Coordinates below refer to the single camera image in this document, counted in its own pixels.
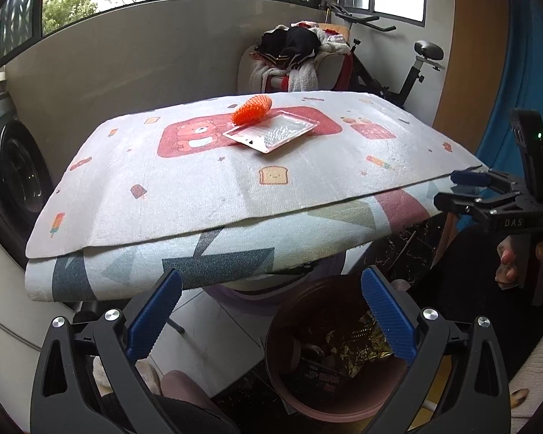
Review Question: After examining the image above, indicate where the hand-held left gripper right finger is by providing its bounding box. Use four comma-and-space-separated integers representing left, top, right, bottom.
361, 266, 512, 434

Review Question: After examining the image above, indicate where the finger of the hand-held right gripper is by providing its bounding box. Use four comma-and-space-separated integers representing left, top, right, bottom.
450, 167, 522, 196
433, 191, 499, 220

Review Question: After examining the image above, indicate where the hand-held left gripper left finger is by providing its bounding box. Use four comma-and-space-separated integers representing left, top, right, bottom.
29, 268, 240, 434

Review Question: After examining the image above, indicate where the gold foil wrapper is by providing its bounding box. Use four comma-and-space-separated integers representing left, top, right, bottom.
335, 312, 399, 377

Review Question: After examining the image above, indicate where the brown plastic waste bin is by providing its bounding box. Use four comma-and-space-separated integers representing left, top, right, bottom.
265, 276, 453, 423

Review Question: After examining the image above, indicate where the blue curtain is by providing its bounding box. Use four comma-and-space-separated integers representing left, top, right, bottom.
475, 0, 543, 177

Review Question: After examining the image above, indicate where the person's dark clothing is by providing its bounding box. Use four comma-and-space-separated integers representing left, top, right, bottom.
416, 224, 543, 362

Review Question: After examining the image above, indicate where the grey triangle patterned blanket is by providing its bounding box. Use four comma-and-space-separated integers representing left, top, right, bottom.
25, 176, 449, 303

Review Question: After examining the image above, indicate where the lavender plastic tub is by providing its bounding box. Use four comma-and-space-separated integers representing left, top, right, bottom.
208, 253, 347, 312

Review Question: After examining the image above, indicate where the black exercise bike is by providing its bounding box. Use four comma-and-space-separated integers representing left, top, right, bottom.
314, 0, 446, 109

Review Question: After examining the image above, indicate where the cartoon printed mat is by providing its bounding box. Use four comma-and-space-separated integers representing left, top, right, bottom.
25, 90, 494, 260

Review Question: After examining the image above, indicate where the beige fabric seat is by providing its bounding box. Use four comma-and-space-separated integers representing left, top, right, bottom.
507, 325, 543, 434

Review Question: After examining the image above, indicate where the grey washing machine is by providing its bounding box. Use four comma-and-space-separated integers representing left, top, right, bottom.
0, 90, 55, 254

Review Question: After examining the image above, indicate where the clear plastic blister pack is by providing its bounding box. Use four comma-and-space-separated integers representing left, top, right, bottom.
222, 111, 321, 155

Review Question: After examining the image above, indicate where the black garment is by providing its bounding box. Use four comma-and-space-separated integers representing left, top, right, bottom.
256, 27, 322, 68

